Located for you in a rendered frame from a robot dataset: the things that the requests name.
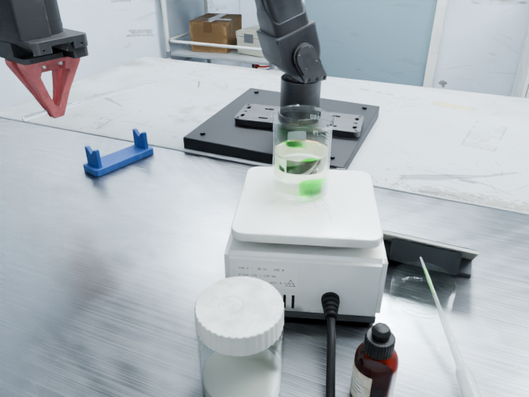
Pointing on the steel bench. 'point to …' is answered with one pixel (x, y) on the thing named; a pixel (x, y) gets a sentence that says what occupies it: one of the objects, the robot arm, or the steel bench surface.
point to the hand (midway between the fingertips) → (55, 109)
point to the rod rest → (99, 165)
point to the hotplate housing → (315, 277)
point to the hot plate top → (309, 213)
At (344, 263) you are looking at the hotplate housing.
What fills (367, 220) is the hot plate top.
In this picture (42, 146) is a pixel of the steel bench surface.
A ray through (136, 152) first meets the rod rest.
